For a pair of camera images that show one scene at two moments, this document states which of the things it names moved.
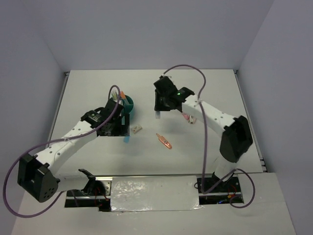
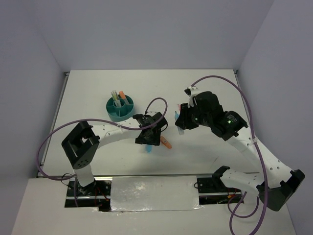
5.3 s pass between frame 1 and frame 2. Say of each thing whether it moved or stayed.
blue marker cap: moved
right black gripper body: moved
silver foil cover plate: stayed
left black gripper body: moved
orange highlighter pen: stayed
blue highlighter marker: moved
